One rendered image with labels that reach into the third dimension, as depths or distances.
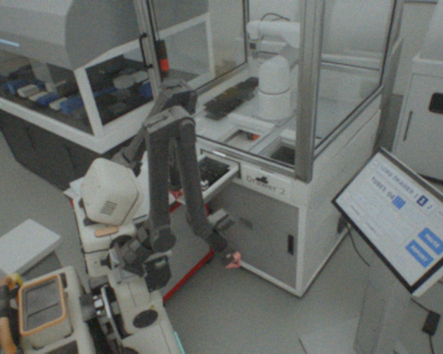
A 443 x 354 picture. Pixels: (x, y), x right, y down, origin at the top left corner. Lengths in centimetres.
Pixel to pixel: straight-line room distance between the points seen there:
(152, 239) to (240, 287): 150
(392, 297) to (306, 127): 80
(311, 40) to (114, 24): 132
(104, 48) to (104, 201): 139
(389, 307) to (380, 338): 23
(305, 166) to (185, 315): 126
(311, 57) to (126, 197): 88
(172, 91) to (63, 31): 106
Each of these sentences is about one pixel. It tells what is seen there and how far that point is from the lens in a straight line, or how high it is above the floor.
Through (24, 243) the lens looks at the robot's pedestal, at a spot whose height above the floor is 76.
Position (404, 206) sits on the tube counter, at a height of 111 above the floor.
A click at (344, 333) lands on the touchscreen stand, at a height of 4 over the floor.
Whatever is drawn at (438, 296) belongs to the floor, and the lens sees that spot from 279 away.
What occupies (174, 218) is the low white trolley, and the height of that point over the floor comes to 63.
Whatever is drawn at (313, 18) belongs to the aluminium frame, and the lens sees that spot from 154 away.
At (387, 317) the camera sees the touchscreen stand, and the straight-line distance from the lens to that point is 194.
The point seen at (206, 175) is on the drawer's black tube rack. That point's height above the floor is 87.
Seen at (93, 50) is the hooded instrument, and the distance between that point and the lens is 243.
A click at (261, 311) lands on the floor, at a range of 251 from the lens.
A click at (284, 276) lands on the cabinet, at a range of 246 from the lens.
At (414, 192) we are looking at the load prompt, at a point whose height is 116.
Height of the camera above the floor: 207
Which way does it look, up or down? 36 degrees down
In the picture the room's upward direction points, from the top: 6 degrees counter-clockwise
